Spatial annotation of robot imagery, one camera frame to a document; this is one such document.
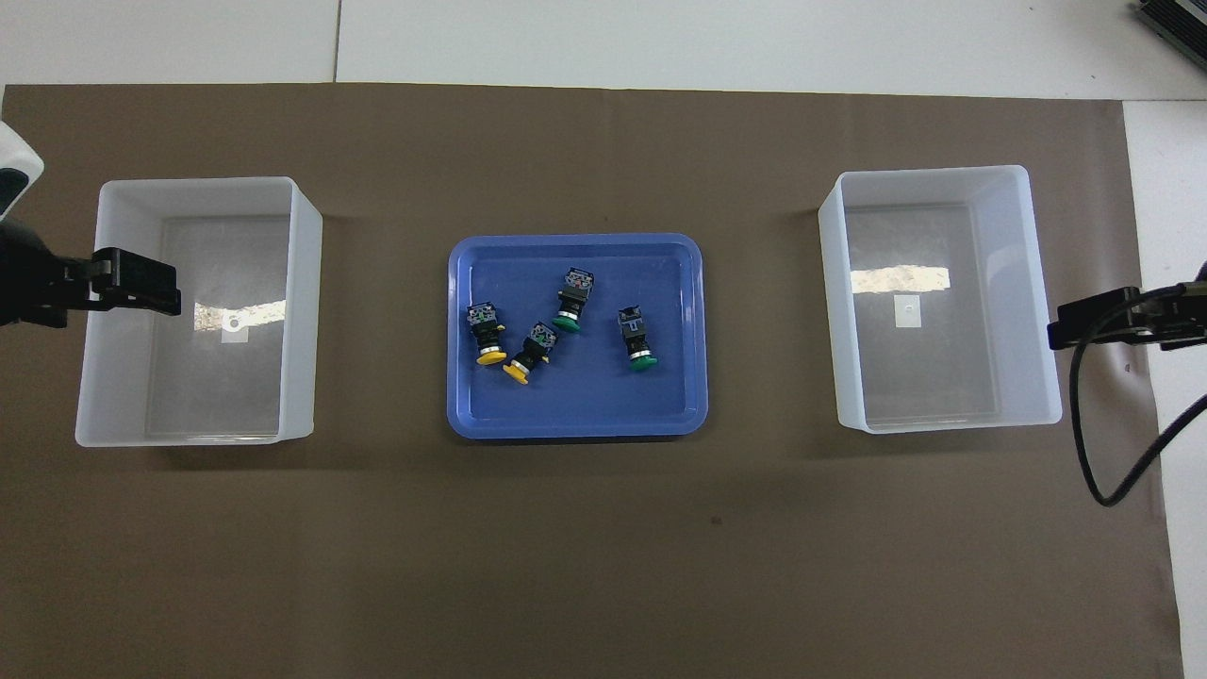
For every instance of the yellow push button switch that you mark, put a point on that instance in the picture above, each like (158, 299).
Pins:
(533, 347)
(486, 325)

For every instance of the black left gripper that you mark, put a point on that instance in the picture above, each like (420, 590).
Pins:
(33, 283)

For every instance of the green push button switch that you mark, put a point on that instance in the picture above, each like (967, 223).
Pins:
(634, 330)
(573, 288)

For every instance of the translucent white plastic box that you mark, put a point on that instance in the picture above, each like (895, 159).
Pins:
(302, 283)
(1018, 283)

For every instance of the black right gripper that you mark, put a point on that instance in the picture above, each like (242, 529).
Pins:
(1183, 316)

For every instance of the small white box label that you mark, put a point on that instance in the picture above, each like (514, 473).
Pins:
(233, 332)
(907, 311)

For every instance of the brown paper table mat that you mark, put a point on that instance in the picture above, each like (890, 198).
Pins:
(566, 566)

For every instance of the blue plastic tray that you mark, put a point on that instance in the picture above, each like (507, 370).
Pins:
(585, 396)

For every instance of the grey ribbed metal device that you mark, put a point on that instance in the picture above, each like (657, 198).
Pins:
(1174, 24)

